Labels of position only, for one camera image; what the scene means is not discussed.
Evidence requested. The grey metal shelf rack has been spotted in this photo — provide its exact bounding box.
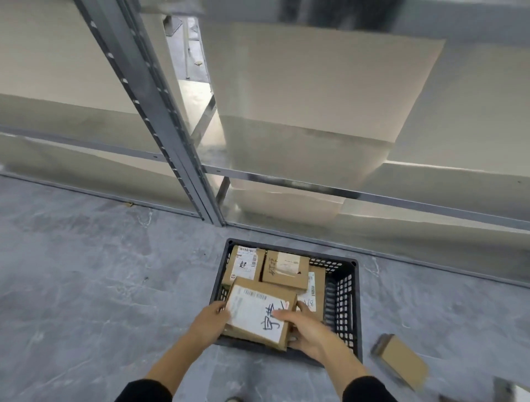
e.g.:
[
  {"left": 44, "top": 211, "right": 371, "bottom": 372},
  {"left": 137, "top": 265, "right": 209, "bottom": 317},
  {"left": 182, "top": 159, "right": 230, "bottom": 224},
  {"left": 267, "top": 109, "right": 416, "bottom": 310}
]
[{"left": 0, "top": 0, "right": 530, "bottom": 287}]

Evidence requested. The person's left forearm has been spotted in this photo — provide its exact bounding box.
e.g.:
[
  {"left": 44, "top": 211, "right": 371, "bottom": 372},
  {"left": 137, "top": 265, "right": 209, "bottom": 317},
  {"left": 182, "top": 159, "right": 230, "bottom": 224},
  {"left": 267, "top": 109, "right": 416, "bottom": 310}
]
[{"left": 145, "top": 333, "right": 213, "bottom": 392}]

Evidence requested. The person's right forearm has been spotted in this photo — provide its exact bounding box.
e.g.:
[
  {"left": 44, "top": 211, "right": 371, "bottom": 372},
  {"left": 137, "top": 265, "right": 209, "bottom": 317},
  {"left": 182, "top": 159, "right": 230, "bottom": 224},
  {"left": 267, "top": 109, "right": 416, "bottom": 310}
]
[{"left": 319, "top": 350, "right": 373, "bottom": 398}]

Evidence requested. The grey object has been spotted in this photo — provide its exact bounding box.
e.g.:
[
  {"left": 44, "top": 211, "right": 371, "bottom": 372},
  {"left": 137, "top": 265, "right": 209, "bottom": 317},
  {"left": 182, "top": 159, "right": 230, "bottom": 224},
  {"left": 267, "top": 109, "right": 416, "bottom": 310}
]
[{"left": 492, "top": 376, "right": 530, "bottom": 402}]

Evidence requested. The black plastic crate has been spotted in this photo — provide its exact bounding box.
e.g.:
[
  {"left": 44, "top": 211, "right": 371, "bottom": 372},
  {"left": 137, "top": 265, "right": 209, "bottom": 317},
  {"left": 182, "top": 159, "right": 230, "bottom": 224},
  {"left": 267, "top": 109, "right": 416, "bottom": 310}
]
[{"left": 209, "top": 238, "right": 363, "bottom": 368}]

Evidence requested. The person's left hand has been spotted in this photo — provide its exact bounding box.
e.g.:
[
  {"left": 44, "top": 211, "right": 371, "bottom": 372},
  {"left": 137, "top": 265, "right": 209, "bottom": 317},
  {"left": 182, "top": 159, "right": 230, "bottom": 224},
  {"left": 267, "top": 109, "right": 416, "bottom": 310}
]
[{"left": 187, "top": 301, "right": 233, "bottom": 353}]

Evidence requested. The plain cardboard box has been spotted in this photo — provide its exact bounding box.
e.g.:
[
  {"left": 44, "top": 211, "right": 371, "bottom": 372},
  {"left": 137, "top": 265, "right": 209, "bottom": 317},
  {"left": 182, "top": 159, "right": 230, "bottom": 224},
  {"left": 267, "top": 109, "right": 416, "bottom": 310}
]
[{"left": 370, "top": 333, "right": 430, "bottom": 391}]

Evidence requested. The cardboard parcel with handwritten label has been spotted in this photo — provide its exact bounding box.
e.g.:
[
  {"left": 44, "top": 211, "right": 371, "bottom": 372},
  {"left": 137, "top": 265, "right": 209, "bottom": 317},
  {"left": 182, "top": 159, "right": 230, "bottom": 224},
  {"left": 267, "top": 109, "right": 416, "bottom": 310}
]
[{"left": 223, "top": 277, "right": 299, "bottom": 352}]

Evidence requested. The black left sleeve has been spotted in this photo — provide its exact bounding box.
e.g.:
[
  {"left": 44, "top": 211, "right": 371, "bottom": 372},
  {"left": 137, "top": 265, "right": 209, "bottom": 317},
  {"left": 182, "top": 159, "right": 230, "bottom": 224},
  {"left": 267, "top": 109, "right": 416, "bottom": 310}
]
[{"left": 114, "top": 379, "right": 173, "bottom": 402}]

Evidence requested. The black right sleeve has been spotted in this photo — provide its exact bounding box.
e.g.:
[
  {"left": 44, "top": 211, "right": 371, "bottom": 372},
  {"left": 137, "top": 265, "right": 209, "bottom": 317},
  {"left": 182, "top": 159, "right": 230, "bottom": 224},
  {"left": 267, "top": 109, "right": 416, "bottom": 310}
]
[{"left": 342, "top": 375, "right": 399, "bottom": 402}]

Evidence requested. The flat cardboard parcel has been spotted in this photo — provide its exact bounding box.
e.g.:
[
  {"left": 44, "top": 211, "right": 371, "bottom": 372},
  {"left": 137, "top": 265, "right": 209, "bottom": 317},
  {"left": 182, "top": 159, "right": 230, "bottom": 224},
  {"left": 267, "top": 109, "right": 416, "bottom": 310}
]
[{"left": 296, "top": 266, "right": 327, "bottom": 324}]

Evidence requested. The black sleeve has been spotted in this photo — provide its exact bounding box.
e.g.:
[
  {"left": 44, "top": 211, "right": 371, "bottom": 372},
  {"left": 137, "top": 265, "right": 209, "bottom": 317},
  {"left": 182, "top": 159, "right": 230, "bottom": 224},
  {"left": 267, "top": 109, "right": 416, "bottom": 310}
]
[
  {"left": 114, "top": 379, "right": 173, "bottom": 402},
  {"left": 342, "top": 375, "right": 399, "bottom": 402}
]

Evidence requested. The large beige cardboard box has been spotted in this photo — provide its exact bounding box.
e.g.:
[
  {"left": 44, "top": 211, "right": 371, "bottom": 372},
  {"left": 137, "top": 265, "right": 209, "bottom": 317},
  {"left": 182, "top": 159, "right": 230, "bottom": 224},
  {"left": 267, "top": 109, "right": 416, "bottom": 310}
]
[
  {"left": 0, "top": 0, "right": 183, "bottom": 143},
  {"left": 198, "top": 22, "right": 446, "bottom": 189},
  {"left": 224, "top": 182, "right": 346, "bottom": 232},
  {"left": 373, "top": 39, "right": 530, "bottom": 213},
  {"left": 0, "top": 134, "right": 201, "bottom": 217}
]

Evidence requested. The cardboard parcel with tall label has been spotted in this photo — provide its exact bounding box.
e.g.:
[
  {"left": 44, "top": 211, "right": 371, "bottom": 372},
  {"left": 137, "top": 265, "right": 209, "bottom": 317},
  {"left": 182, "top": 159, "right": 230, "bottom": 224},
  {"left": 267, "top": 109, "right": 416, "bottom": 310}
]
[{"left": 221, "top": 245, "right": 266, "bottom": 290}]

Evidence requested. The person's right hand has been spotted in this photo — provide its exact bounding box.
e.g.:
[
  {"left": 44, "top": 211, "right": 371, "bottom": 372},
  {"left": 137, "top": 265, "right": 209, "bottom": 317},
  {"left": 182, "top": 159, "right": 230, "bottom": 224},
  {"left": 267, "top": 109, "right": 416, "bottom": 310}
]
[{"left": 273, "top": 301, "right": 345, "bottom": 366}]

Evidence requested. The cardboard parcel with taped label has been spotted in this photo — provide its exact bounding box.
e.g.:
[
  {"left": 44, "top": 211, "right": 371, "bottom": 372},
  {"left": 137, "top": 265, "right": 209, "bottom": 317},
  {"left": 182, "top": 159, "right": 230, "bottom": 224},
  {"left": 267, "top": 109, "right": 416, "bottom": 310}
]
[{"left": 262, "top": 250, "right": 311, "bottom": 291}]

